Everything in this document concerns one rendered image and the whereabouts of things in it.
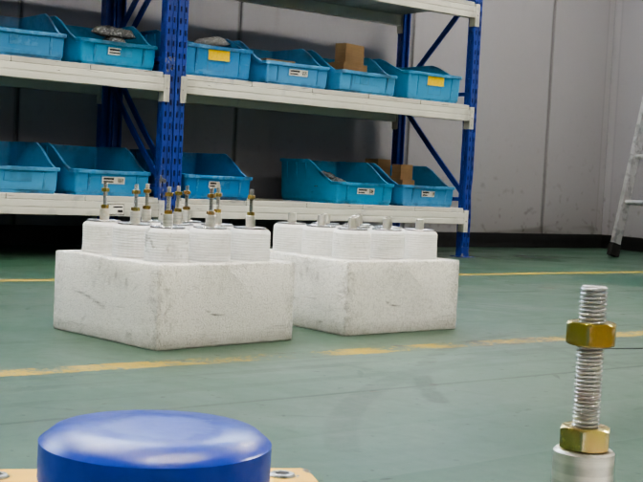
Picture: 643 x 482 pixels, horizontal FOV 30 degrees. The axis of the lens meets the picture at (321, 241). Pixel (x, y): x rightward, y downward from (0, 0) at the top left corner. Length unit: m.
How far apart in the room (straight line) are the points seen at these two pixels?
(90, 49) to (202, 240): 2.53
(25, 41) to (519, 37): 3.68
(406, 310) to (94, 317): 0.80
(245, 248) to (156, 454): 2.51
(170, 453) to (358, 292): 2.70
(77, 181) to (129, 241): 2.40
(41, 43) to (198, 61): 0.75
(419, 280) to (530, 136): 4.76
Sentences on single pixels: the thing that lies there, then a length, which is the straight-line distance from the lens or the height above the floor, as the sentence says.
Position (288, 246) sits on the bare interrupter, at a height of 0.19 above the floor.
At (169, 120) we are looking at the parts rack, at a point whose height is 0.59.
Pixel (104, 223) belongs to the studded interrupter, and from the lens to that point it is 2.74.
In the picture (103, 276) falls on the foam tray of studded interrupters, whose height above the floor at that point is 0.14.
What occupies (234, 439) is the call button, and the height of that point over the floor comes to 0.33.
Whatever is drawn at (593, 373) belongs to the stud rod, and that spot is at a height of 0.31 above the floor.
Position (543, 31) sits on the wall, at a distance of 7.85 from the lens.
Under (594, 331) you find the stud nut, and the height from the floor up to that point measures 0.33.
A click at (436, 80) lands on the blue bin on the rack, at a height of 0.90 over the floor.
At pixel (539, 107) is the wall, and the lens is 7.80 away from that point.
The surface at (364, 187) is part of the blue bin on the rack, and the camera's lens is 5.84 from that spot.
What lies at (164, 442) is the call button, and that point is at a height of 0.33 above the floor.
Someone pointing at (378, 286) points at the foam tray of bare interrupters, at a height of 0.12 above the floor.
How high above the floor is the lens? 0.37
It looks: 3 degrees down
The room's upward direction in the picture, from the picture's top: 3 degrees clockwise
